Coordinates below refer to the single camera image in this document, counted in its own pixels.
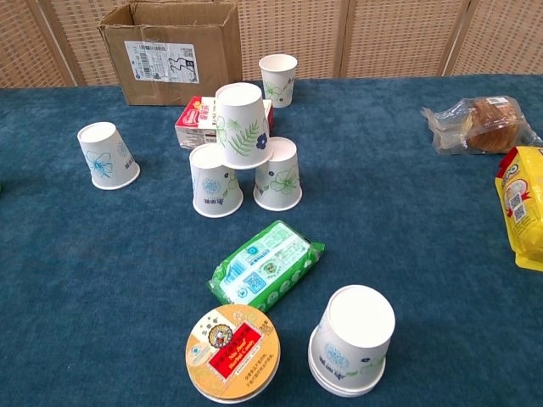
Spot paper cup green flower print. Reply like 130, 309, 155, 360
253, 137, 304, 212
258, 54, 299, 109

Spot paper cup blue round print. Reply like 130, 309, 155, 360
188, 142, 244, 219

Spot paper cup fern print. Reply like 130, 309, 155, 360
215, 82, 275, 170

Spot green wet wipes pack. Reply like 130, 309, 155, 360
206, 220, 326, 314

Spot red white snack box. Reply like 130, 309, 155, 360
174, 95, 275, 150

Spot white cup bottom centre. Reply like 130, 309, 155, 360
308, 284, 396, 399

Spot open brown cardboard box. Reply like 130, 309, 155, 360
98, 0, 244, 107

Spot round orange candy tin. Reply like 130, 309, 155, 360
185, 303, 282, 404

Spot paper cup blue flower print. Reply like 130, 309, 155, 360
76, 121, 141, 191

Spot blue carpet table cover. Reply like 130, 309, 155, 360
0, 74, 543, 407

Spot wicker folding screen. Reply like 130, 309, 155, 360
0, 0, 543, 89

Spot bread in clear bag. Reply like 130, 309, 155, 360
420, 95, 543, 156

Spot yellow biscuit bag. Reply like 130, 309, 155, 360
494, 146, 543, 272

